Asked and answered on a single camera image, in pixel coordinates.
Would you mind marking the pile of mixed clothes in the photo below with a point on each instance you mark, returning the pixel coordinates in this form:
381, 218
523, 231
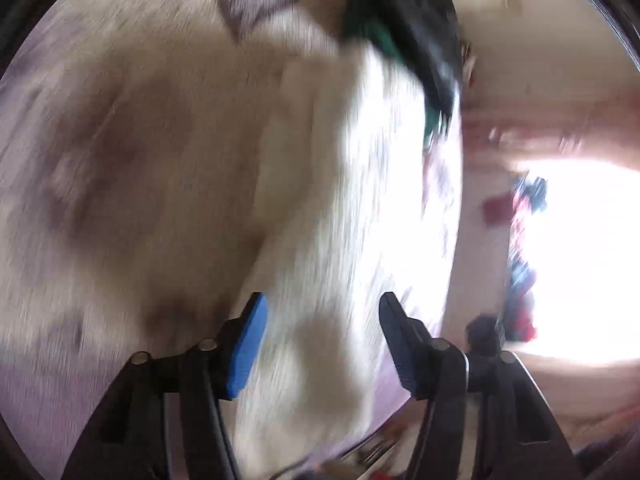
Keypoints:
522, 280

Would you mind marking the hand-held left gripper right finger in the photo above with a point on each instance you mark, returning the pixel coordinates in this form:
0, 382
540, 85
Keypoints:
400, 345

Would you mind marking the black leather jacket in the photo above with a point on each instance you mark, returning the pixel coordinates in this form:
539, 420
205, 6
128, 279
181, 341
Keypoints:
425, 20

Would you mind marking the floral plush blanket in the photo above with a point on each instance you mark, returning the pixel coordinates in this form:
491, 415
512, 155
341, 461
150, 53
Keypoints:
100, 160

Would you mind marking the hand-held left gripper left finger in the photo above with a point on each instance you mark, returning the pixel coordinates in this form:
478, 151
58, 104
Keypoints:
247, 345

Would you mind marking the white tweed jacket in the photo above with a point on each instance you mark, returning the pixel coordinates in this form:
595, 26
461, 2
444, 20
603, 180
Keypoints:
350, 210

